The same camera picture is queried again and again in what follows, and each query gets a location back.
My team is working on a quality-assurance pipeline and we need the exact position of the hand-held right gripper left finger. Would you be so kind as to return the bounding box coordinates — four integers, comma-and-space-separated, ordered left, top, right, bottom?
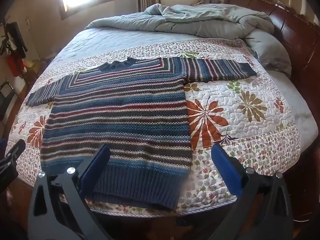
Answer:
27, 144, 113, 240

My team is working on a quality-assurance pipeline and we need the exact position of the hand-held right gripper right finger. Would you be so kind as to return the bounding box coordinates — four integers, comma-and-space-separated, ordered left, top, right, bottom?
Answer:
202, 144, 295, 240

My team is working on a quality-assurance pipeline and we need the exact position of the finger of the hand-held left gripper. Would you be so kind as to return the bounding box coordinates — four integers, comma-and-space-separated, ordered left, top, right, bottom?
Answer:
4, 139, 26, 166

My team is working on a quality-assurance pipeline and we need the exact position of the striped knitted sweater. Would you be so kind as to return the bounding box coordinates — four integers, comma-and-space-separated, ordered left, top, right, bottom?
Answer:
26, 57, 257, 212

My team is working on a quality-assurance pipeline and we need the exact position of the floral quilted bedspread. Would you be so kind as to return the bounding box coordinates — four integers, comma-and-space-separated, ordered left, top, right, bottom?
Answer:
5, 38, 302, 218

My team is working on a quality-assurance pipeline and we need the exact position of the red hanging bag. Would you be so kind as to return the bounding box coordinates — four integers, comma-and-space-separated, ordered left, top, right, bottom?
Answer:
6, 55, 25, 78

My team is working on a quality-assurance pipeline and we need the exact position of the pale quilted bed sheet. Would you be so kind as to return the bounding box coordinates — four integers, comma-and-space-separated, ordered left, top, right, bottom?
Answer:
51, 26, 319, 155

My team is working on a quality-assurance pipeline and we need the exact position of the grey duvet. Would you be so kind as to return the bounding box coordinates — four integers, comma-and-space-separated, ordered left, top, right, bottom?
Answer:
85, 3, 292, 78

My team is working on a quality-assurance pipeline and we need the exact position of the dark wooden headboard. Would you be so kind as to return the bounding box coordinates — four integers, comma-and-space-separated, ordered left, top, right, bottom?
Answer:
223, 0, 320, 220

